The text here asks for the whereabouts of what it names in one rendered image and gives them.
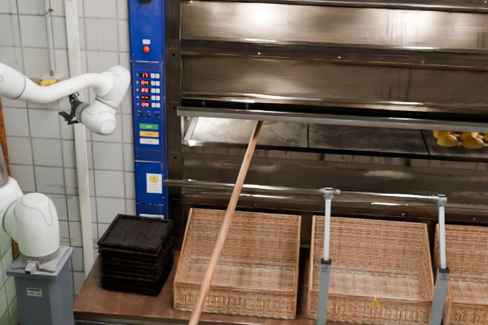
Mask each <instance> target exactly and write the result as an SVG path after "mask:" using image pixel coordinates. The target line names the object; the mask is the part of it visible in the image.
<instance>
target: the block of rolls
mask: <svg viewBox="0 0 488 325"><path fill-rule="evenodd" d="M432 131H433V132H434V137H436V138H437V139H438V140H437V144H438V145H439V146H442V147H454V146H456V144H457V143H458V141H457V139H456V138H455V137H454V133H453V131H435V130H432ZM457 132H458V133H460V139H462V140H463V141H464V142H463V146H464V147H465V148H467V149H481V148H482V147H483V146H484V143H483V141H482V140H481V139H480V138H479V133H473V132H459V131H457ZM482 134H484V135H485V137H484V139H485V141H488V133H482Z"/></svg>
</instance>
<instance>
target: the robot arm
mask: <svg viewBox="0 0 488 325"><path fill-rule="evenodd" d="M130 80H131V76H130V74H129V71H128V70H126V69H125V68H123V67H121V66H120V65H116V66H113V67H111V68H110V69H109V70H108V71H107V72H103V73H100V74H96V73H87V74H83V75H80V76H77V77H74V78H71V79H68V80H66V81H62V82H59V83H56V84H53V85H51V86H38V85H36V84H35V83H34V82H32V81H31V80H29V79H28V78H26V77H25V76H24V75H23V74H21V73H19V72H17V71H16V70H15V69H13V68H11V67H9V66H7V65H5V64H3V63H1V62H0V97H4V98H8V99H13V100H19V101H24V102H31V103H37V104H43V103H49V102H53V101H56V100H58V99H61V98H63V97H65V96H68V98H69V102H70V105H71V110H72V111H71V113H70V114H68V113H66V112H65V111H63V112H58V114H59V115H61V116H62V117H64V119H65V122H66V121H67V122H68V123H67V124H68V125H72V124H74V123H75V124H77V123H82V124H84V125H85V127H86V128H88V129H89V130H90V131H92V132H94V133H97V134H99V135H103V136H107V135H110V134H111V133H113V132H114V130H115V128H116V120H115V113H116V110H117V109H118V106H119V105H120V103H121V102H122V101H123V98H124V97H125V95H126V92H127V90H128V88H129V84H130ZM88 87H93V90H94V93H95V94H96V96H95V98H94V101H93V102H92V103H91V104H89V103H84V102H81V101H79V99H78V96H79V93H78V92H77V91H80V90H82V89H85V88H88ZM71 100H73V101H71ZM74 117H75V118H76V119H75V120H73V121H72V119H73V118H74ZM0 232H2V233H5V234H8V235H10V236H11V237H12V238H13V239H14V240H15V241H16V243H18V245H19V249H20V255H19V256H18V257H17V259H16V261H15V262H13V263H12V264H11V266H10V267H11V269H12V270H25V275H26V276H30V275H32V274H33V273H34V272H35V271H43V272H47V273H55V272H57V267H58V265H59V264H60V262H61V261H62V259H63V258H64V256H65V254H66V253H67V252H69V251H70V248H69V246H67V245H60V230H59V223H58V217H57V211H56V209H55V207H54V205H53V203H52V201H51V200H50V198H48V197H47V196H46V195H43V194H40V193H30V194H25V195H23V193H22V192H21V190H20V187H19V186H18V184H17V182H16V180H14V179H13V178H11V177H9V176H8V172H7V167H6V164H5V161H4V156H3V152H2V149H1V144H0Z"/></svg>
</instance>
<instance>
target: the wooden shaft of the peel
mask: <svg viewBox="0 0 488 325"><path fill-rule="evenodd" d="M262 123H263V120H257V122H256V125H255V128H254V130H253V134H252V137H251V140H250V143H249V145H248V149H247V152H246V154H245V158H244V161H243V164H242V167H241V169H240V173H239V176H238V178H237V182H236V184H235V188H234V191H233V193H232V197H231V199H230V201H229V205H228V208H227V211H226V214H225V217H224V220H223V223H222V225H221V229H220V232H219V235H218V238H217V240H216V244H215V247H214V249H213V253H212V256H211V259H210V262H209V264H208V268H207V271H206V274H205V276H204V279H203V283H202V285H201V288H200V291H199V294H198V298H197V300H196V303H195V307H194V309H193V312H192V315H191V318H190V322H189V324H188V325H198V322H199V319H200V315H201V312H202V309H203V306H204V303H205V301H206V297H207V294H208V291H209V287H210V285H211V281H212V278H213V276H214V272H215V270H216V265H217V263H218V260H219V256H220V254H221V250H222V247H223V245H224V240H225V238H226V235H227V232H228V229H229V225H230V223H231V220H232V216H233V213H234V211H235V207H236V204H237V201H238V198H239V196H240V191H241V189H242V186H243V182H244V180H245V176H246V173H247V170H248V166H249V164H250V161H251V158H252V155H253V151H254V149H255V146H256V142H257V139H258V137H259V133H260V130H261V127H262Z"/></svg>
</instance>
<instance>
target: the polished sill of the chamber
mask: <svg viewBox="0 0 488 325"><path fill-rule="evenodd" d="M248 145H249V144H236V143H223V142H210V141H185V140H184V141H183V143H182V152H189V153H202V154H214V155H238V156H245V154H246V152H247V149H248ZM252 157H274V158H287V159H300V160H324V161H336V162H348V163H372V164H384V165H409V166H421V167H434V168H457V169H470V170H488V158H483V157H459V156H446V155H422V154H409V153H396V152H372V151H359V150H347V149H323V148H309V147H285V146H272V145H260V144H256V146H255V149H254V151H253V155H252Z"/></svg>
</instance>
